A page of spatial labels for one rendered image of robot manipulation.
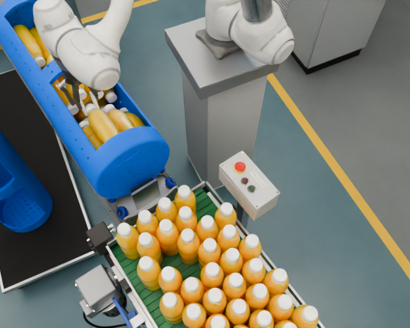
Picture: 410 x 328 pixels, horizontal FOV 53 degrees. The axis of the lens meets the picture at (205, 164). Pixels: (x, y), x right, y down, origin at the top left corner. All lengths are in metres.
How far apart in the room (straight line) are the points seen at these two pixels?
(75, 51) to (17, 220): 1.58
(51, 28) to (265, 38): 0.69
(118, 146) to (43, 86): 0.41
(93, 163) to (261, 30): 0.70
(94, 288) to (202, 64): 0.93
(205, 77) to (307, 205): 1.24
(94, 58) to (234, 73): 0.74
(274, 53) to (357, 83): 1.78
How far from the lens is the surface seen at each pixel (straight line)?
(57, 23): 1.16
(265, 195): 1.34
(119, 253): 1.50
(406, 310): 2.57
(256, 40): 1.47
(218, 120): 1.93
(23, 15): 1.94
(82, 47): 1.08
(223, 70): 1.66
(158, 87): 3.03
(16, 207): 2.57
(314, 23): 2.85
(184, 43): 1.77
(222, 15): 1.59
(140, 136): 1.31
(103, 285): 1.52
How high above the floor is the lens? 2.30
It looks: 60 degrees down
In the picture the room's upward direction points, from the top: straight up
